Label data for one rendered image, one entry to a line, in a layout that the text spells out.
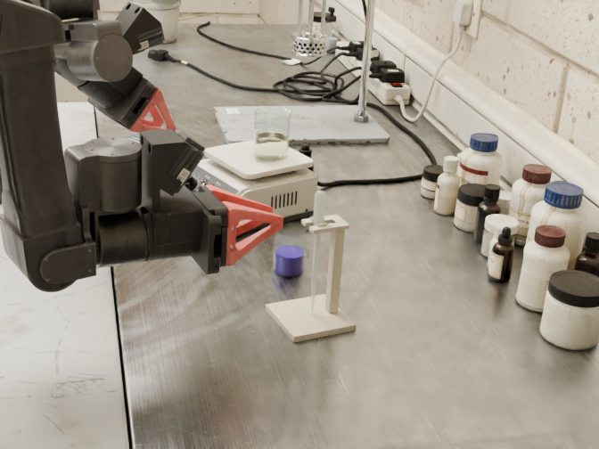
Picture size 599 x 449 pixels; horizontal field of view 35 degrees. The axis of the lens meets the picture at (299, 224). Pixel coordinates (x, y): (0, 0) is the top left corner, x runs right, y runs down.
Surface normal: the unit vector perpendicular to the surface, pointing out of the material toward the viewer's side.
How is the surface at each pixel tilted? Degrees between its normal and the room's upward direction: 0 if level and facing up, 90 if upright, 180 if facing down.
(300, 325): 0
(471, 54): 90
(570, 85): 90
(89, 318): 0
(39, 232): 90
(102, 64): 79
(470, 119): 90
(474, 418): 0
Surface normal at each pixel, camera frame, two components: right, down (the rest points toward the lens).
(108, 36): 0.72, 0.14
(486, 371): 0.06, -0.91
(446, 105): -0.97, 0.04
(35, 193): 0.51, 0.25
